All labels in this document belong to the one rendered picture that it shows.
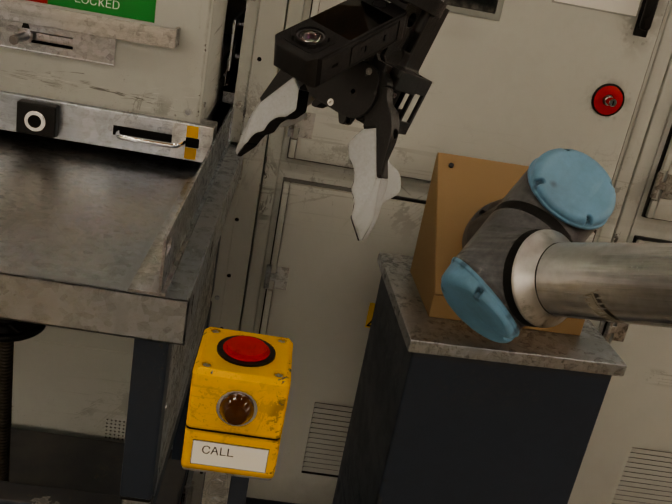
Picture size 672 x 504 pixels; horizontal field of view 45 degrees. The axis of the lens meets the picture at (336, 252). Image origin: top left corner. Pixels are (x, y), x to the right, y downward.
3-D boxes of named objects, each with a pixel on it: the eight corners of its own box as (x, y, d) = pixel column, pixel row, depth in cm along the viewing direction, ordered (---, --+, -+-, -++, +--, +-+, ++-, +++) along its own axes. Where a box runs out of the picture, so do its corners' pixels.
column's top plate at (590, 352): (549, 284, 144) (552, 274, 144) (623, 377, 115) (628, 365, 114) (376, 261, 140) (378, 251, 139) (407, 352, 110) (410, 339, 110)
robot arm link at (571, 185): (592, 222, 113) (643, 178, 101) (544, 288, 108) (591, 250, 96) (525, 169, 115) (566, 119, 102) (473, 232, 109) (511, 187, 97)
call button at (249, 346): (266, 377, 67) (269, 360, 66) (218, 370, 67) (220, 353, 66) (269, 353, 71) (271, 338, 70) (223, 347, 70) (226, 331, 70)
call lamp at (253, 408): (253, 437, 65) (259, 402, 64) (211, 431, 65) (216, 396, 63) (254, 427, 66) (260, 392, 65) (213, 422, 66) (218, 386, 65)
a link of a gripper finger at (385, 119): (404, 176, 65) (395, 67, 65) (395, 175, 63) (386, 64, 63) (354, 183, 67) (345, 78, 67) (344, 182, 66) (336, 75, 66)
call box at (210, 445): (272, 484, 68) (291, 381, 65) (179, 471, 68) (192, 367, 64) (277, 429, 76) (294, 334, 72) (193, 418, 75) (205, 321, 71)
